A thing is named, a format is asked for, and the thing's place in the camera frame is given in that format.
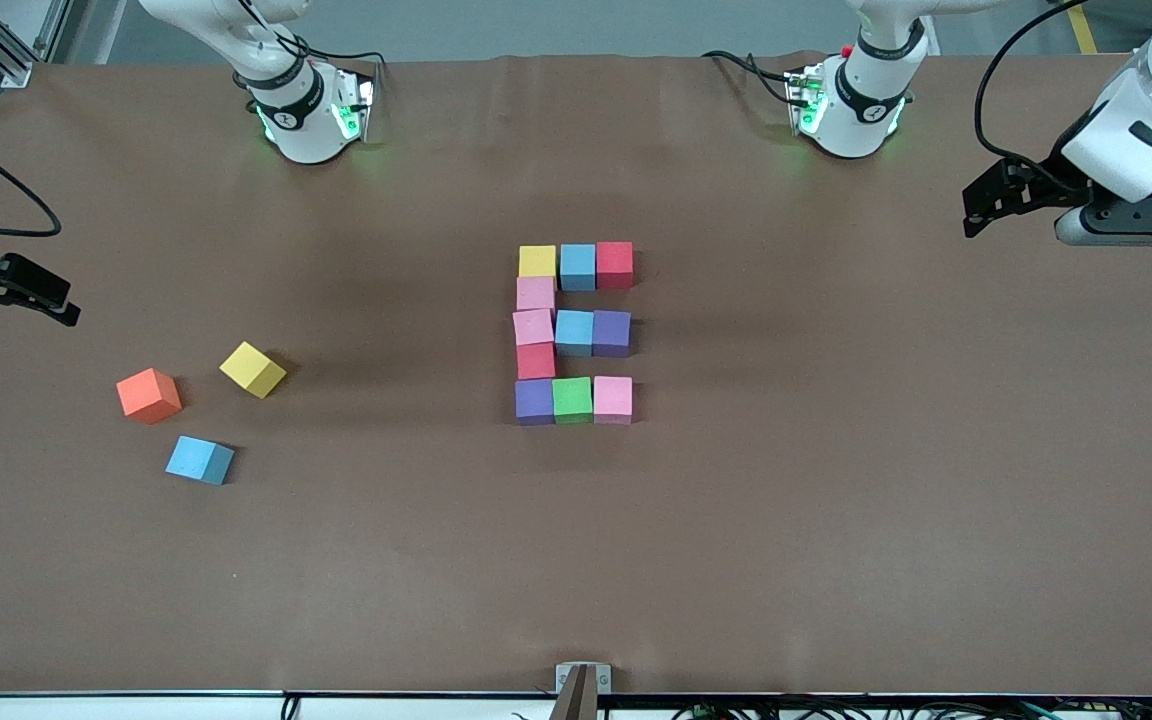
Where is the red foam cube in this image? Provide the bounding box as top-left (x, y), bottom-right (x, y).
top-left (595, 241), bottom-right (635, 291)

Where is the purple foam cube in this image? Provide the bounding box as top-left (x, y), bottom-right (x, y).
top-left (514, 378), bottom-right (555, 427)
top-left (592, 310), bottom-right (632, 359)

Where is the light blue foam cube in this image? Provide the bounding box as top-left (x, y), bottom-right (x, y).
top-left (559, 243), bottom-right (598, 293)
top-left (554, 310), bottom-right (595, 358)
top-left (165, 435), bottom-right (235, 486)

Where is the green foam cube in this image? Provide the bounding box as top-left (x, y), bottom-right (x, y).
top-left (552, 377), bottom-right (594, 425)

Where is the orange foam cube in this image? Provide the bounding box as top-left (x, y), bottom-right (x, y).
top-left (116, 367), bottom-right (184, 425)

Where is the yellow floor tape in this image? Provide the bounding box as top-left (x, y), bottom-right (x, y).
top-left (1064, 0), bottom-right (1103, 56)

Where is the brown table mat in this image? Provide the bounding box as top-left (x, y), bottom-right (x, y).
top-left (0, 50), bottom-right (1152, 698)

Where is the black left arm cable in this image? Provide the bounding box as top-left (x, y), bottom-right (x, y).
top-left (974, 0), bottom-right (1152, 196)

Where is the aluminium frame profile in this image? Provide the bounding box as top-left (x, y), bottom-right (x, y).
top-left (0, 0), bottom-right (74, 89)

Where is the black left base cable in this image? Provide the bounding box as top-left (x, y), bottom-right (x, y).
top-left (702, 48), bottom-right (805, 107)

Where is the black base cable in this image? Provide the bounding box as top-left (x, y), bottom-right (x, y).
top-left (702, 48), bottom-right (805, 107)
top-left (306, 45), bottom-right (389, 73)

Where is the black right base cable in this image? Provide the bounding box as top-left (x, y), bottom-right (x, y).
top-left (306, 45), bottom-right (389, 73)

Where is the white table edge rail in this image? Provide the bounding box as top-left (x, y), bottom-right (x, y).
top-left (0, 690), bottom-right (1152, 720)

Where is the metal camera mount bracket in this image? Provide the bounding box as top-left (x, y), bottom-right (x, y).
top-left (551, 662), bottom-right (613, 720)

